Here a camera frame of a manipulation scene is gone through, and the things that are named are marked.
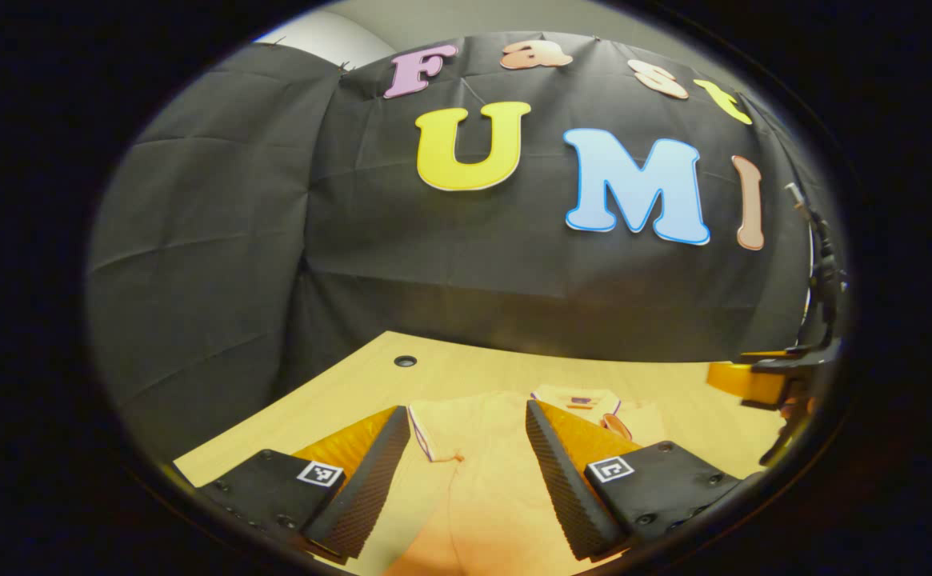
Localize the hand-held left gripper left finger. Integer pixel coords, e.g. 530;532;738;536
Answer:
182;405;412;565

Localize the orange T-shirt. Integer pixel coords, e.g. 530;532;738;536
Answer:
382;386;666;576

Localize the black backdrop cloth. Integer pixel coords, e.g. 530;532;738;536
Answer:
86;32;842;465

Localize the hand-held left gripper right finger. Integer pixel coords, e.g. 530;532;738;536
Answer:
525;399;746;562

